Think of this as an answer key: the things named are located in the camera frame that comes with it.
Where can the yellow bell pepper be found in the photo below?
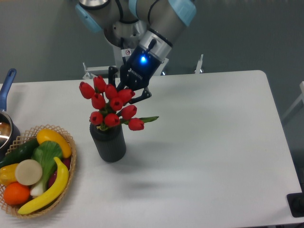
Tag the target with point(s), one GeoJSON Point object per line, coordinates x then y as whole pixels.
{"type": "Point", "coordinates": [7, 174]}

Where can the black device at table edge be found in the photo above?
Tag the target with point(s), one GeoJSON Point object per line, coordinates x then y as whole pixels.
{"type": "Point", "coordinates": [296, 204]}

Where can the orange fruit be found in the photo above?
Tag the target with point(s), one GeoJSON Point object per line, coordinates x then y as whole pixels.
{"type": "Point", "coordinates": [16, 194]}

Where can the purple red vegetable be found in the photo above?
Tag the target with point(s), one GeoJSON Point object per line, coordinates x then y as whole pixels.
{"type": "Point", "coordinates": [67, 163]}

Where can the beige round disc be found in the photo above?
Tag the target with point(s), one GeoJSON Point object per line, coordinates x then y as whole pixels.
{"type": "Point", "coordinates": [28, 172]}

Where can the green bok choy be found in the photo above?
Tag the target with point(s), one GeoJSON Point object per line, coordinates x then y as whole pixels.
{"type": "Point", "coordinates": [44, 155]}

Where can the dark grey ribbed vase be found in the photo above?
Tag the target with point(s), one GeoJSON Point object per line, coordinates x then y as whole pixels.
{"type": "Point", "coordinates": [110, 144]}

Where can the yellow squash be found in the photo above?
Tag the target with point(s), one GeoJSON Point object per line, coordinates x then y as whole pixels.
{"type": "Point", "coordinates": [51, 135]}

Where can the green cucumber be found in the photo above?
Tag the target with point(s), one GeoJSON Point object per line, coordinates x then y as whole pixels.
{"type": "Point", "coordinates": [23, 152]}

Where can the blue handled saucepan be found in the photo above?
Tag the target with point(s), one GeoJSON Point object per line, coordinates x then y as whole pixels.
{"type": "Point", "coordinates": [8, 130]}

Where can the red tulip bouquet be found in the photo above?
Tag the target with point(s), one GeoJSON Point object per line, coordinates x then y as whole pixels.
{"type": "Point", "coordinates": [111, 109]}

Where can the woven wicker basket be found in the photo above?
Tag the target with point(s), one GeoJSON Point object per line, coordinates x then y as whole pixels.
{"type": "Point", "coordinates": [24, 137]}

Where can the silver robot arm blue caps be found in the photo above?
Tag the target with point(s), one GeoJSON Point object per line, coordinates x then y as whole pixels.
{"type": "Point", "coordinates": [141, 32]}

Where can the white furniture frame right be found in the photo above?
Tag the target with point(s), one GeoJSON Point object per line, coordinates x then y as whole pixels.
{"type": "Point", "coordinates": [295, 107]}

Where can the yellow banana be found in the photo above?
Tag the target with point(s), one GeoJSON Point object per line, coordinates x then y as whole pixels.
{"type": "Point", "coordinates": [51, 194]}

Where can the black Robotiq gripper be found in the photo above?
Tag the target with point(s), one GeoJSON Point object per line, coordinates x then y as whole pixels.
{"type": "Point", "coordinates": [135, 73]}

